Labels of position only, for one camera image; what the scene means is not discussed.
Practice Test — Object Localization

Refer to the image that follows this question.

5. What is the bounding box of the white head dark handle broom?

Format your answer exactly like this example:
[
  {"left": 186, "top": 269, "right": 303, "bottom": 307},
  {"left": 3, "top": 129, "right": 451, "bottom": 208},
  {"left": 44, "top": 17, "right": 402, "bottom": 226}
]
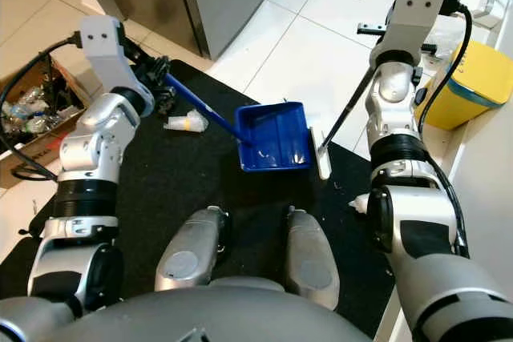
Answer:
[{"left": 312, "top": 62, "right": 380, "bottom": 181}]

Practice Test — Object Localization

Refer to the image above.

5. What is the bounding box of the crushed clear plastic bottle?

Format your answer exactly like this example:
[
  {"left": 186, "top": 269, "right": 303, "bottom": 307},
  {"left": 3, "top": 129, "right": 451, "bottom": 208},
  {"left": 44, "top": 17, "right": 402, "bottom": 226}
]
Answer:
[{"left": 4, "top": 89, "right": 67, "bottom": 132}]

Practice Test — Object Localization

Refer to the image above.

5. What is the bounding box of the clear plastic bag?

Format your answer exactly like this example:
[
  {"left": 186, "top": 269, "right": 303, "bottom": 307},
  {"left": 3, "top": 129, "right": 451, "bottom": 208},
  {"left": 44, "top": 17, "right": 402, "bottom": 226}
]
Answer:
[{"left": 421, "top": 25, "right": 463, "bottom": 59}]

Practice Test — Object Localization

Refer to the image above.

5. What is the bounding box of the blue plastic dustpan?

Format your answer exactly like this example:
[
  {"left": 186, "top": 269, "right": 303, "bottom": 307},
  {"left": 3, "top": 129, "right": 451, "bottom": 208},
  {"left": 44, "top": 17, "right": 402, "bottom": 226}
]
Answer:
[{"left": 167, "top": 74, "right": 314, "bottom": 173}]

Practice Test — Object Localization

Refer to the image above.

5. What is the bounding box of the grey metal bracket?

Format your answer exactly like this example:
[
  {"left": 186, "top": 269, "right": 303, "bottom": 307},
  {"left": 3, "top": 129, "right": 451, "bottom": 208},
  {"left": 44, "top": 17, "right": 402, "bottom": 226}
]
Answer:
[{"left": 357, "top": 22, "right": 390, "bottom": 38}]

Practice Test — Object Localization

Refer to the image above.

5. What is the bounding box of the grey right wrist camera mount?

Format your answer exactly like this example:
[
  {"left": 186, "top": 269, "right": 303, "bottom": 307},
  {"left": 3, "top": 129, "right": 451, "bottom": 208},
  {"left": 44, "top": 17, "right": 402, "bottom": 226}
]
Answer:
[{"left": 370, "top": 0, "right": 449, "bottom": 60}]

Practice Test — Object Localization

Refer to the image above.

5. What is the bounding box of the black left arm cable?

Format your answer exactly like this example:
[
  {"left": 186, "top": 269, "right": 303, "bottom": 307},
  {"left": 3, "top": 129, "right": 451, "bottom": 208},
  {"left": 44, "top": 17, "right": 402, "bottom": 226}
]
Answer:
[{"left": 1, "top": 33, "right": 86, "bottom": 184}]

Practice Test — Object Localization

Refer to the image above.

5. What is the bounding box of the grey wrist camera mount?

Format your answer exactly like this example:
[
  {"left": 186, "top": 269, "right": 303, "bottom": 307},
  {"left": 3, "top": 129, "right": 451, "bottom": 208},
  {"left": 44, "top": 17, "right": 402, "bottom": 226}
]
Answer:
[
  {"left": 370, "top": 0, "right": 449, "bottom": 60},
  {"left": 78, "top": 14, "right": 155, "bottom": 115}
]

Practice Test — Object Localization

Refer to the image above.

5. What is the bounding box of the black foam floor mat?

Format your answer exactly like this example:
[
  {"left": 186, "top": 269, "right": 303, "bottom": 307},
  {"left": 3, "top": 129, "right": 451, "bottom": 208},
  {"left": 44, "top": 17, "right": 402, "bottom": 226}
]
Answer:
[{"left": 0, "top": 60, "right": 398, "bottom": 340}]

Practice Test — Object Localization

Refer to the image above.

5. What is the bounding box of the cardboard box full of trash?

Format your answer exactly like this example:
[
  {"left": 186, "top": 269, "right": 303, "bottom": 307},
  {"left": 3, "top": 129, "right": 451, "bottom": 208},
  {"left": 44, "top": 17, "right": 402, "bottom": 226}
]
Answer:
[{"left": 0, "top": 57, "right": 99, "bottom": 191}]

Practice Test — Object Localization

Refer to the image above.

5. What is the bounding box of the yellow trash bin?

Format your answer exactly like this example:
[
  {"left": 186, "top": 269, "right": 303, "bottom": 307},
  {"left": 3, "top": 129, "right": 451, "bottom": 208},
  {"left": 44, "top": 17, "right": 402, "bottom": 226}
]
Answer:
[{"left": 417, "top": 39, "right": 513, "bottom": 131}]

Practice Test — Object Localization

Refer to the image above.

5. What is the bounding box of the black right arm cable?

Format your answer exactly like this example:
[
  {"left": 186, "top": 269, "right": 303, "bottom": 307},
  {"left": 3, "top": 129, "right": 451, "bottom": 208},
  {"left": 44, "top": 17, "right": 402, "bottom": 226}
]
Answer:
[{"left": 417, "top": 0, "right": 475, "bottom": 260}]

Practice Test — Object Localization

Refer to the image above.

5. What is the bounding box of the grey robot torso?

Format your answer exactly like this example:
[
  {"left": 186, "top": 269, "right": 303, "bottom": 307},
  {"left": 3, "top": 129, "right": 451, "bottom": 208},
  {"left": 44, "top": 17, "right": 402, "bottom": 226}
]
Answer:
[{"left": 48, "top": 276, "right": 379, "bottom": 342}]

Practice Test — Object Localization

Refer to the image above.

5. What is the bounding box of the silver robot left leg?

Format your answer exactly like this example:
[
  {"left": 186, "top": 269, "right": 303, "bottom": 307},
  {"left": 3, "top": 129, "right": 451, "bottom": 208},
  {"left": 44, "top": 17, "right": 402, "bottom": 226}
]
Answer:
[{"left": 154, "top": 205, "right": 224, "bottom": 293}]

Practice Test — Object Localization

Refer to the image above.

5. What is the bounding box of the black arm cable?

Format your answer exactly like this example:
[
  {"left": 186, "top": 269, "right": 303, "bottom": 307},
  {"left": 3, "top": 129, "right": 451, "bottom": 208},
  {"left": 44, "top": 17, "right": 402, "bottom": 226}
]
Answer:
[
  {"left": 417, "top": 0, "right": 475, "bottom": 260},
  {"left": 1, "top": 33, "right": 86, "bottom": 184}
]

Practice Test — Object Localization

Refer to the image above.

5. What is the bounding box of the crumpled white yellow tissue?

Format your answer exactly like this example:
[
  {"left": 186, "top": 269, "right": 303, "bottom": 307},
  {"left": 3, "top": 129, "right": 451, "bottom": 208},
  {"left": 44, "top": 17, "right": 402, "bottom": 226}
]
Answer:
[{"left": 164, "top": 111, "right": 208, "bottom": 134}]

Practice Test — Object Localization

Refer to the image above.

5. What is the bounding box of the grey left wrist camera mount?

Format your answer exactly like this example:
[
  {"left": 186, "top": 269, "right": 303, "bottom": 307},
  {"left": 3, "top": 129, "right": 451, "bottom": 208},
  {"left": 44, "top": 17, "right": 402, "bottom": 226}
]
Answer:
[{"left": 78, "top": 14, "right": 155, "bottom": 115}]

